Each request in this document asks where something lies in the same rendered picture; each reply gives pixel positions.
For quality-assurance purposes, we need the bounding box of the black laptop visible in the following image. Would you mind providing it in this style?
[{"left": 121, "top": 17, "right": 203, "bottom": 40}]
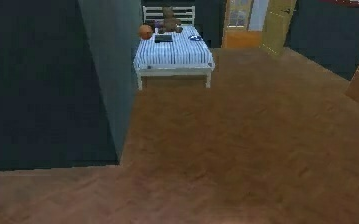
[{"left": 154, "top": 34, "right": 174, "bottom": 44}]

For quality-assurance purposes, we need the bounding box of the window with panes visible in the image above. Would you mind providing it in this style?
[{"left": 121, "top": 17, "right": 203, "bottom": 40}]
[{"left": 228, "top": 0, "right": 254, "bottom": 28}]

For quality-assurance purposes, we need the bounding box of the yellow open room door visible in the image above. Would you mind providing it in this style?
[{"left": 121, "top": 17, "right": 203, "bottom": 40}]
[{"left": 260, "top": 0, "right": 298, "bottom": 57}]

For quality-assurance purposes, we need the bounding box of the brown teddy bear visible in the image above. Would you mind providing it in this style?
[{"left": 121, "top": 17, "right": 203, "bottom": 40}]
[{"left": 157, "top": 6, "right": 184, "bottom": 35}]

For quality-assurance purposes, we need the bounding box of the white bed with striped cover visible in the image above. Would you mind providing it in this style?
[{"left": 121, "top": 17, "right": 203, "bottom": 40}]
[{"left": 133, "top": 5, "right": 216, "bottom": 91}]

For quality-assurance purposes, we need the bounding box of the orange basketball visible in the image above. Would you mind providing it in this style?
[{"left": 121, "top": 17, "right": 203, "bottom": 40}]
[{"left": 138, "top": 24, "right": 154, "bottom": 41}]

